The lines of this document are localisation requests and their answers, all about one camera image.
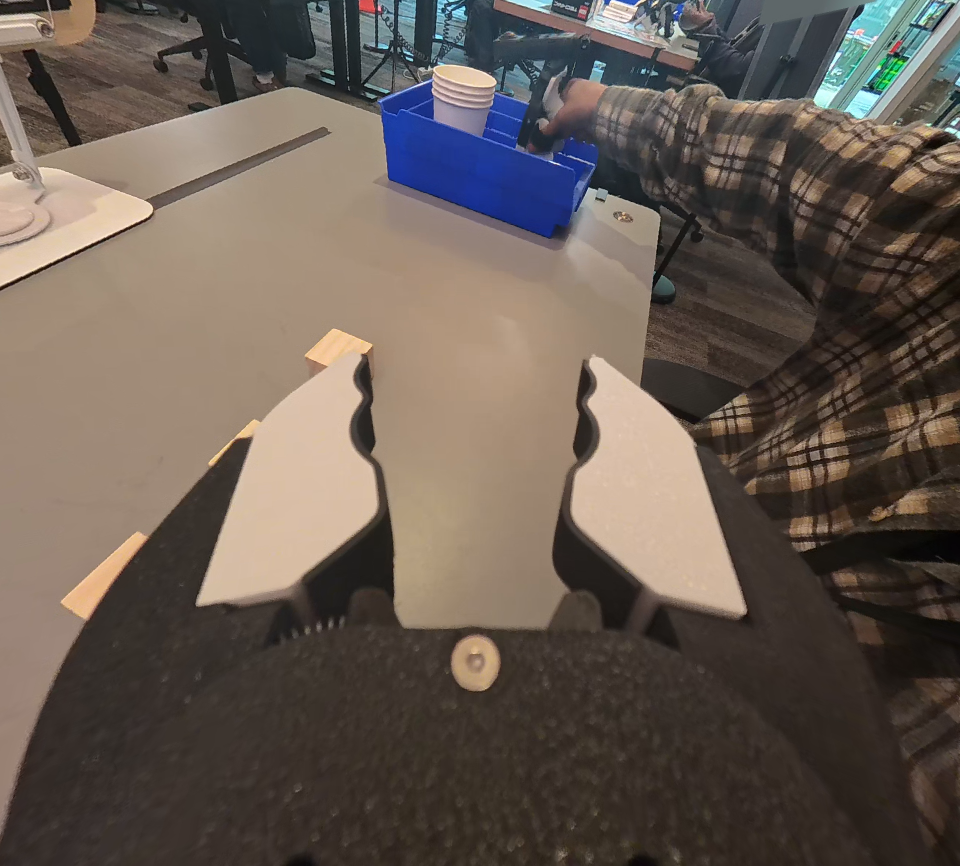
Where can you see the person's right hand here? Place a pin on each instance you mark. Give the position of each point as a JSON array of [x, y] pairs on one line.
[[581, 105]]

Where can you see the wooden cube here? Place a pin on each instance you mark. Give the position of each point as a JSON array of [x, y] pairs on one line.
[[337, 352], [234, 442], [101, 577]]

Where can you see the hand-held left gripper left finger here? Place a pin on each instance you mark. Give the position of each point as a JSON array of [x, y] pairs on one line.
[[300, 491]]

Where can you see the blue plastic bin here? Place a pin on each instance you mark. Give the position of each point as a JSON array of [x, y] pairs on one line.
[[465, 169]]

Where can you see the black office chair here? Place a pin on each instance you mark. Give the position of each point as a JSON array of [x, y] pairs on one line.
[[690, 390]]

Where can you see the person's right forearm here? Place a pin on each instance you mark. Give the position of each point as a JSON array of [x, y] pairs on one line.
[[810, 244]]

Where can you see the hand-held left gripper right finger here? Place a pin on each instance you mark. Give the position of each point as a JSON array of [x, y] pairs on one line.
[[652, 506]]

